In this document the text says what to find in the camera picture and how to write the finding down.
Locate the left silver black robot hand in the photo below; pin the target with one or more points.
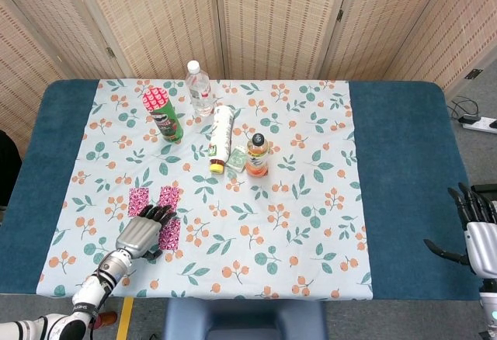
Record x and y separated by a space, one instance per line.
137 235

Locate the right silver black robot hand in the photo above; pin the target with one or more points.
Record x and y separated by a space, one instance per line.
485 247

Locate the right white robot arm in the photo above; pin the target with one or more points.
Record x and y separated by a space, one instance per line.
490 305

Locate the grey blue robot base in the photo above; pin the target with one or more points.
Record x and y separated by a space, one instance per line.
244 320

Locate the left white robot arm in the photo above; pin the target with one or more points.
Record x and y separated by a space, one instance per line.
89 293

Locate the floral print tablecloth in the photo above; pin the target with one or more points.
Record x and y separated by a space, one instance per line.
272 235

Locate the black box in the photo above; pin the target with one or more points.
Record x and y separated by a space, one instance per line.
487 189

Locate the yellow floor tape strip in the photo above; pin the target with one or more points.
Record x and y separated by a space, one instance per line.
125 316

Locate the red cylinder can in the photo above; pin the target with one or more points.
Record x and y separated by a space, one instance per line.
108 318

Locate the blue table cover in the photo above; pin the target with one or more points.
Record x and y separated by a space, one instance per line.
407 161

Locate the green Pringles can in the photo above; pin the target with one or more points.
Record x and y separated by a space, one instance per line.
165 122

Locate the white power strip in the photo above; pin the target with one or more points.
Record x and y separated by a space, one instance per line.
481 124

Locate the small green white packet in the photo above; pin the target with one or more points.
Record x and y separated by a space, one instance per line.
237 159

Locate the black power adapter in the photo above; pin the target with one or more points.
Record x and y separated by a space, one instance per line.
469 119

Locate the white bottle yellow cap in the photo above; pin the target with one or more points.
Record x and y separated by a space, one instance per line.
221 134

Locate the orange drink bottle black cap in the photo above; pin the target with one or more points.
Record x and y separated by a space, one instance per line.
257 161

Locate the black chair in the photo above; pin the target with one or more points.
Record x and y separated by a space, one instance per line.
7 169

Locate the clear water bottle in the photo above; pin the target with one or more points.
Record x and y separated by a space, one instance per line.
199 95

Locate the black screen hinge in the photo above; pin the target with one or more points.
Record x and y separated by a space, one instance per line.
110 52
473 73
339 14

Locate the bamboo folding screen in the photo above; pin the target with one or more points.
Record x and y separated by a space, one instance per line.
272 25

